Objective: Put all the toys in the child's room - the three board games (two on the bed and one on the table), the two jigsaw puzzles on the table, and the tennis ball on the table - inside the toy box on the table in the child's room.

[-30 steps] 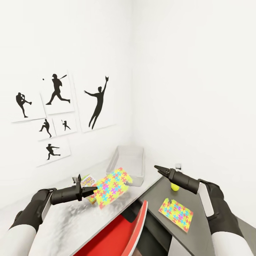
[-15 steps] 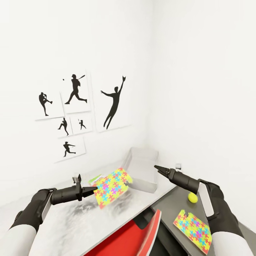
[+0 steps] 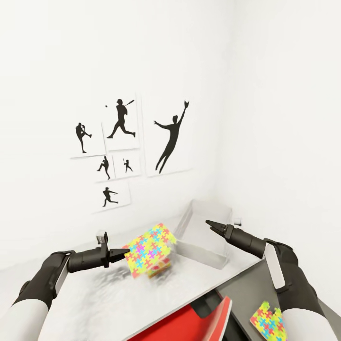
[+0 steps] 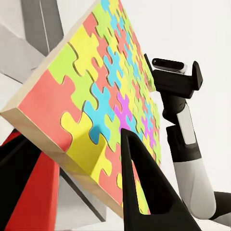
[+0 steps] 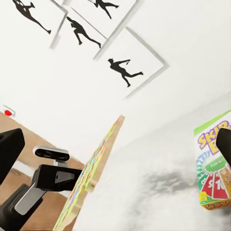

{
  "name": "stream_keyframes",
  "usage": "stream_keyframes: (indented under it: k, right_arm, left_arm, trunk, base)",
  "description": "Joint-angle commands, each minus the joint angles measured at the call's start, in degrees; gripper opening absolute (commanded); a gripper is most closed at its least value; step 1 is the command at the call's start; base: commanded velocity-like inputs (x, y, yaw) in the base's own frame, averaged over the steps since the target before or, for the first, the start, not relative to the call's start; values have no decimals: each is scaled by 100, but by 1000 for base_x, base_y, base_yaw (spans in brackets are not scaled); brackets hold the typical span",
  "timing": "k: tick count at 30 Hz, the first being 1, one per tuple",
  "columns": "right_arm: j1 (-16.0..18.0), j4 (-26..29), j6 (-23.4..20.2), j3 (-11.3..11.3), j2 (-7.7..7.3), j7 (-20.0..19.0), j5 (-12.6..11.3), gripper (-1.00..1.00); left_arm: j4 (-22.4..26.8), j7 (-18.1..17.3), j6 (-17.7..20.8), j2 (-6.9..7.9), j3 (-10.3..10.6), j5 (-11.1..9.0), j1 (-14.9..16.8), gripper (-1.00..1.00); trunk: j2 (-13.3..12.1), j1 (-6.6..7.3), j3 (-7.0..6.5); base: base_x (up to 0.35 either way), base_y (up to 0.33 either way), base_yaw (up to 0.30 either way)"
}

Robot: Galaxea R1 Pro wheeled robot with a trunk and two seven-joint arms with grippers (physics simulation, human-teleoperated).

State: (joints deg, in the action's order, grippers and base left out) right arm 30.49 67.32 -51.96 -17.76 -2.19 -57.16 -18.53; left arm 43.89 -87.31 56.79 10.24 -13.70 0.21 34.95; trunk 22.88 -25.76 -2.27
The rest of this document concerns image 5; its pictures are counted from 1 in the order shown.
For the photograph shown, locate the jigsaw puzzle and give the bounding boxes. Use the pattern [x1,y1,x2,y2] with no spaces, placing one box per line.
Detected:
[52,115,125,231]

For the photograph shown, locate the board game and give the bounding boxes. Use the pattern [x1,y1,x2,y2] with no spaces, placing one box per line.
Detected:
[192,110,231,210]

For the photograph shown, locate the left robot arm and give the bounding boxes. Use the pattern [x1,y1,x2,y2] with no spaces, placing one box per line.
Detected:
[0,145,81,231]

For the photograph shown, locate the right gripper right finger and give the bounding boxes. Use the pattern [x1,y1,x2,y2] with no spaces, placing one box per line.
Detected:
[216,128,231,167]

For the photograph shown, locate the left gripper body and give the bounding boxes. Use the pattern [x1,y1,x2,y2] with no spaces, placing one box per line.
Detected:
[35,164,78,193]

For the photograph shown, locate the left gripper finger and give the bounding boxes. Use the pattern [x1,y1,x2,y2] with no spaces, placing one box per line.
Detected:
[55,168,78,188]
[59,168,81,177]

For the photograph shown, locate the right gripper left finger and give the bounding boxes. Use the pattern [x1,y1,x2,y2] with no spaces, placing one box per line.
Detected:
[0,128,25,186]

